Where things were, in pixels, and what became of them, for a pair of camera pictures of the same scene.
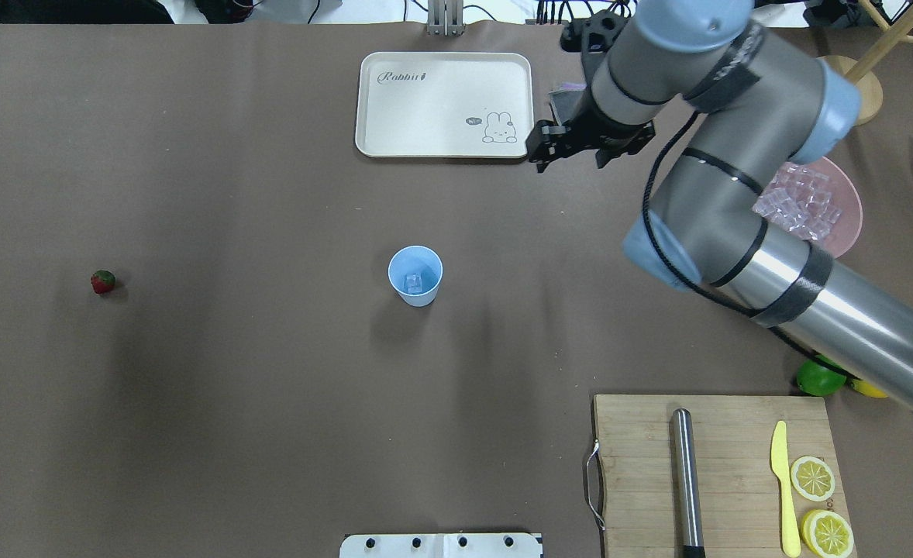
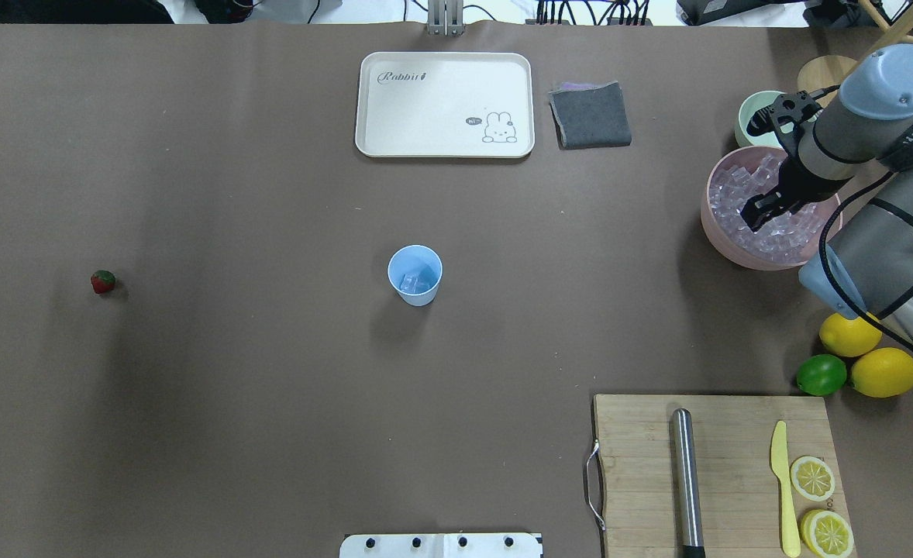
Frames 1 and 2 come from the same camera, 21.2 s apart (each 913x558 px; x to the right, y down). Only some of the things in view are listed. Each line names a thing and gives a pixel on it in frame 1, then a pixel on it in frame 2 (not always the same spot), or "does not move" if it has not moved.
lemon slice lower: [812, 478] does not move
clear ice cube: [413, 282] does not move
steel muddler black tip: [687, 488] does not move
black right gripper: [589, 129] to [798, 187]
